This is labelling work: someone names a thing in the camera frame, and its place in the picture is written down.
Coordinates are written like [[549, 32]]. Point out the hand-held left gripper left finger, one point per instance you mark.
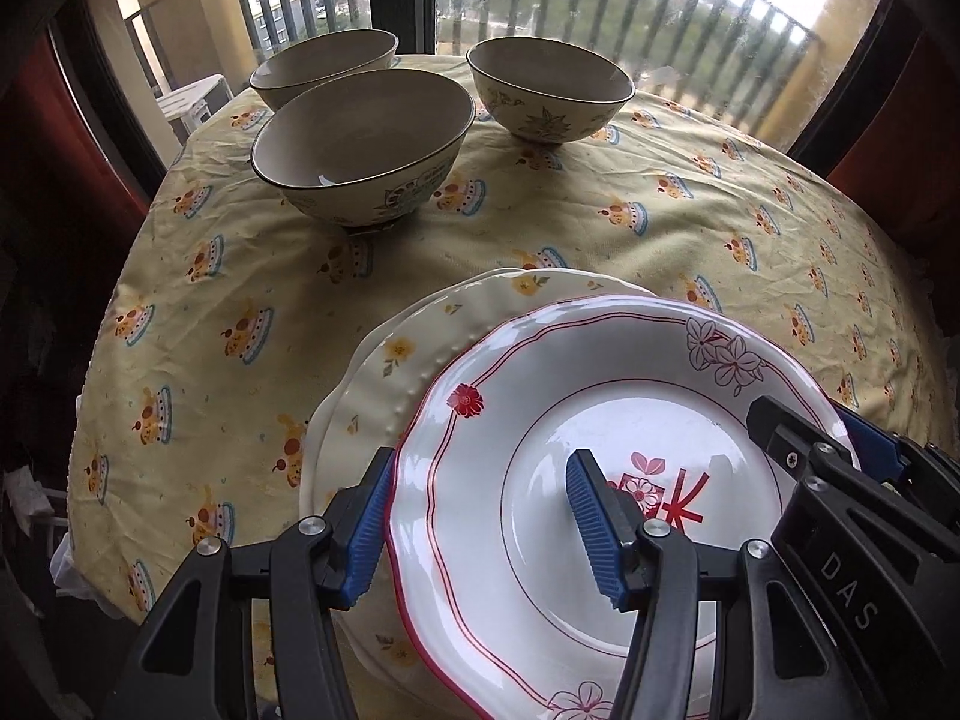
[[367, 532]]

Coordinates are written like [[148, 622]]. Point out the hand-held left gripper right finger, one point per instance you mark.
[[592, 532]]

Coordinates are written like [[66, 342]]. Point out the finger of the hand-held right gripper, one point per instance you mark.
[[874, 442], [787, 435]]

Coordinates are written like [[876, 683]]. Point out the white beaded ruffled-rim plate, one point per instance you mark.
[[322, 457]]

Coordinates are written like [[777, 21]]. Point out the small white line-rimmed plate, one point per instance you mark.
[[487, 465]]

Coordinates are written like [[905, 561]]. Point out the beige floral ceramic bowl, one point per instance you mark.
[[547, 116], [322, 64], [360, 135]]

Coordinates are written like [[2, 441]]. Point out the yellow printed tablecloth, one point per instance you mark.
[[600, 202]]

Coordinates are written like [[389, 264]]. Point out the red curtain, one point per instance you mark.
[[67, 127], [900, 142]]

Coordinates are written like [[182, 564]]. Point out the white plastic stool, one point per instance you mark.
[[191, 101]]

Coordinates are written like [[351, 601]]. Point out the black window frame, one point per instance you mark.
[[405, 0]]

